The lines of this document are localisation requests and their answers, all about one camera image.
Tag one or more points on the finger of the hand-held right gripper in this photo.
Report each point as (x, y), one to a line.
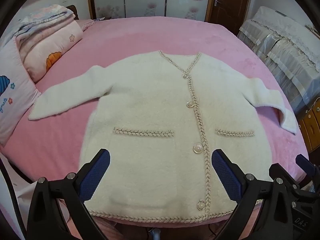
(280, 170)
(308, 166)

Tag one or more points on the folded pink flower-print quilt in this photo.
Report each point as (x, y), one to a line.
(50, 47)

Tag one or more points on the pink bed blanket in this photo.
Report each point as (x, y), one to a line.
(150, 35)

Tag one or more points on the lace-covered furniture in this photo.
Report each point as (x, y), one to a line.
(282, 45)

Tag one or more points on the brown wooden door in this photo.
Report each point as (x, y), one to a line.
(232, 2)

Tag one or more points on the yellow wooden drawer cabinet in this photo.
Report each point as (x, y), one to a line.
(311, 127)

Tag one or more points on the folded pale floral quilt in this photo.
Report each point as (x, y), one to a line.
(42, 17)

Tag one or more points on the pink cartoon-print pillow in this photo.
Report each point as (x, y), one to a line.
(15, 97)

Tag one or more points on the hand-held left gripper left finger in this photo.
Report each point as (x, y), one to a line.
(96, 177)

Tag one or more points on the white fuzzy braided-trim cardigan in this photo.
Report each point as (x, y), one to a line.
(150, 120)

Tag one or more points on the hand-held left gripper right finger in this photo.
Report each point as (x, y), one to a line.
(226, 177)

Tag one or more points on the dark wooden headboard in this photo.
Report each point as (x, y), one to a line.
(73, 11)

